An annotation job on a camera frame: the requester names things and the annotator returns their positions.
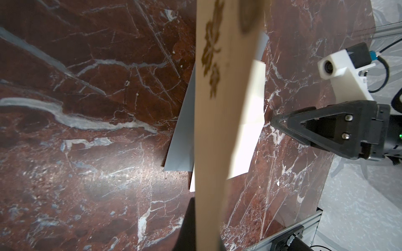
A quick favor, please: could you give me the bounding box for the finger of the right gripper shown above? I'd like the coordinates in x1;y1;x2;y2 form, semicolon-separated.
271;100;390;161

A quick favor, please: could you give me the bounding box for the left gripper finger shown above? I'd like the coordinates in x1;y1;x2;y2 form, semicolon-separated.
172;198;196;251

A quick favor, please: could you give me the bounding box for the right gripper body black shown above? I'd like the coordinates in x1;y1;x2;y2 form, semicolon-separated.
381;87;402;167

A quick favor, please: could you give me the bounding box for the cream paper sheet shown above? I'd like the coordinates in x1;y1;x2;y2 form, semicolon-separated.
189;59;268;192

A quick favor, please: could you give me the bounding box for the brown kraft envelope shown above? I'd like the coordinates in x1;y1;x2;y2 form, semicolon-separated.
194;1;269;251

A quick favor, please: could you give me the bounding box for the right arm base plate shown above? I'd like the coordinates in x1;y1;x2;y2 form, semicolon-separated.
270;225;313;251

